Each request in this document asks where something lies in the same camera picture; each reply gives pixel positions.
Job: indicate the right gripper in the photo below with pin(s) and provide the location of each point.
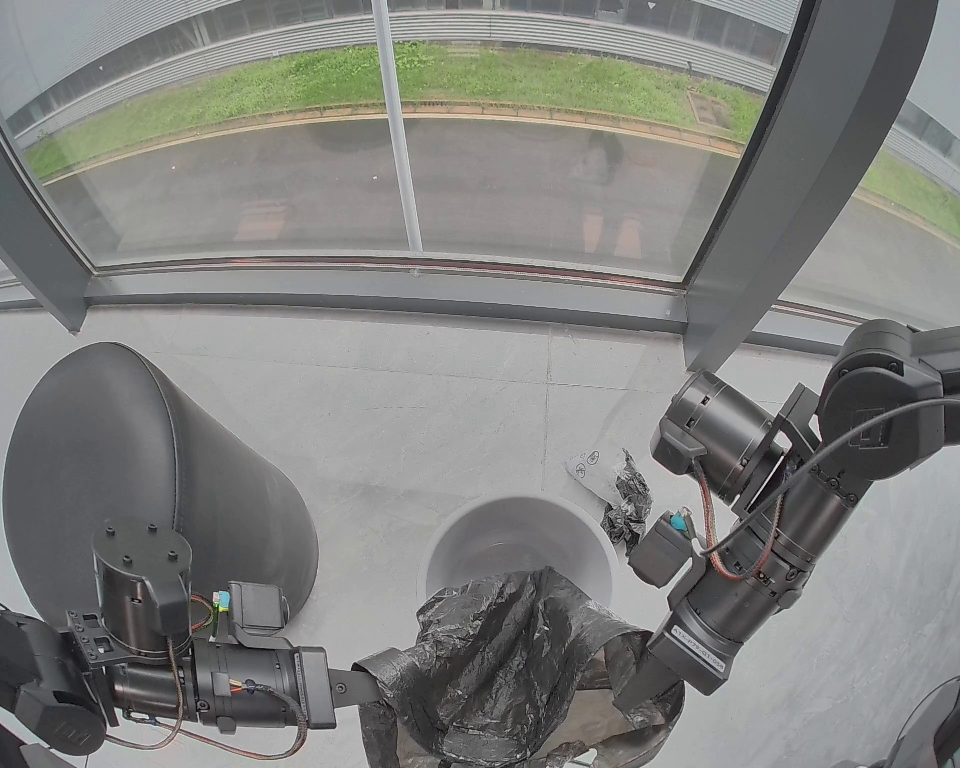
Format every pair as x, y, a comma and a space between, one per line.
712, 622

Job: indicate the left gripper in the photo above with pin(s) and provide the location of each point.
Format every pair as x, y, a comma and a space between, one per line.
247, 686

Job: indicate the black plastic bag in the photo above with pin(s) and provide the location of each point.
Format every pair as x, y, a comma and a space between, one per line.
487, 652

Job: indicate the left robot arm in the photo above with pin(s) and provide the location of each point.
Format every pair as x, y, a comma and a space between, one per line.
135, 585

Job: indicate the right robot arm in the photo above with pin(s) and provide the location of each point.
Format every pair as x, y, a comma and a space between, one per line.
877, 390

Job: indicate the white trash bin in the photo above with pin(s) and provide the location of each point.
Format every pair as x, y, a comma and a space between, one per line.
480, 525

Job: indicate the dark grey round chair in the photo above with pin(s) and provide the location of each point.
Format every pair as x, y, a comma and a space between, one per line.
150, 450

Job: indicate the window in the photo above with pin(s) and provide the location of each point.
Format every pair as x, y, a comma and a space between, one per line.
375, 289

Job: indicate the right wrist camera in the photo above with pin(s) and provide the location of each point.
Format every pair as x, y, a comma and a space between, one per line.
660, 556

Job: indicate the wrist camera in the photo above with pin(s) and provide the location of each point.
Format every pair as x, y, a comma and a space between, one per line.
660, 556
255, 604

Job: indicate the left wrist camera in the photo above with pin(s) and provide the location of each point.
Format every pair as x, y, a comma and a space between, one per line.
255, 604

